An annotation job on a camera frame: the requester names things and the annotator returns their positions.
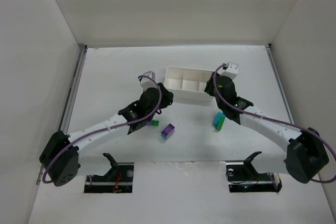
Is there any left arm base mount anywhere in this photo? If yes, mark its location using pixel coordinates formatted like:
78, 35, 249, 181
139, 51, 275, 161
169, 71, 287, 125
83, 153, 134, 194

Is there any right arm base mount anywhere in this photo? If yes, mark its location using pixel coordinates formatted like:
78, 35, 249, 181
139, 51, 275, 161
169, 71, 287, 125
225, 151, 282, 193

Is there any light blue lego under purple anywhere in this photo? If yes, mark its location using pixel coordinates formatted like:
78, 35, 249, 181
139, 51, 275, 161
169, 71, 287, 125
161, 130, 175, 140

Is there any right aluminium rail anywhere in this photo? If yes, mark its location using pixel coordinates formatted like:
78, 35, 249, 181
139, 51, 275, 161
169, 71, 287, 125
265, 44, 294, 124

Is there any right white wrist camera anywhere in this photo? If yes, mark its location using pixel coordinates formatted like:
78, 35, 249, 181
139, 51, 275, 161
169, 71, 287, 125
221, 62, 238, 80

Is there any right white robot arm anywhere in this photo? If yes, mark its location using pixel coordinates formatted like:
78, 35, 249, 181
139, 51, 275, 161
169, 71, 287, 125
205, 73, 329, 184

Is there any white three-compartment container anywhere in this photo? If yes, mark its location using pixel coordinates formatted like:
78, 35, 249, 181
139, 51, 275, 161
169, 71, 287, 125
164, 66, 214, 104

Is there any purple lego brick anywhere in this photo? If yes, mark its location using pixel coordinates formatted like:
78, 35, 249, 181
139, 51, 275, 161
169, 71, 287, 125
163, 124, 175, 131

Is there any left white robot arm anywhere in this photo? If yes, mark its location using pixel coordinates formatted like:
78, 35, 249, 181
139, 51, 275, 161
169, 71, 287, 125
39, 83, 174, 187

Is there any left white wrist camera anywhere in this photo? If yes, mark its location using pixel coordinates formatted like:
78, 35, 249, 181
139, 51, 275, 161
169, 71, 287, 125
139, 71, 156, 91

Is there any teal long lego brick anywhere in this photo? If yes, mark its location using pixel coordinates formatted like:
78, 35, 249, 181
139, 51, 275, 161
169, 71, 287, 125
212, 112, 225, 127

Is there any left aluminium rail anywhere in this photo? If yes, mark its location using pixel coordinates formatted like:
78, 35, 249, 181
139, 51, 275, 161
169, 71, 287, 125
36, 44, 88, 183

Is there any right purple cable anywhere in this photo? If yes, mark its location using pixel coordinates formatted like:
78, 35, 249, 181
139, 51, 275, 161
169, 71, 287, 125
214, 63, 336, 183

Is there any small green lego brick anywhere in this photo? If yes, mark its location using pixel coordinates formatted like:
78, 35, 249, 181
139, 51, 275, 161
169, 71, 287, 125
215, 116, 225, 131

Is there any purple cable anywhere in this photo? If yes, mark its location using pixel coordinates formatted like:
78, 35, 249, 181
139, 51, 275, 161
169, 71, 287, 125
41, 74, 163, 184
214, 63, 336, 183

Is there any aluminium rail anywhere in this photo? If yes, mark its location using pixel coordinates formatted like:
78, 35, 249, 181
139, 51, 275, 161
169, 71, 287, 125
265, 44, 294, 124
36, 44, 88, 183

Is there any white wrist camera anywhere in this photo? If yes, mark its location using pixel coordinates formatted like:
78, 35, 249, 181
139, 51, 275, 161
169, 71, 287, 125
139, 71, 156, 91
221, 62, 238, 80

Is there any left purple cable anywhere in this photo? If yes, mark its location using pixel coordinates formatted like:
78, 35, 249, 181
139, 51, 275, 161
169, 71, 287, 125
41, 74, 163, 184

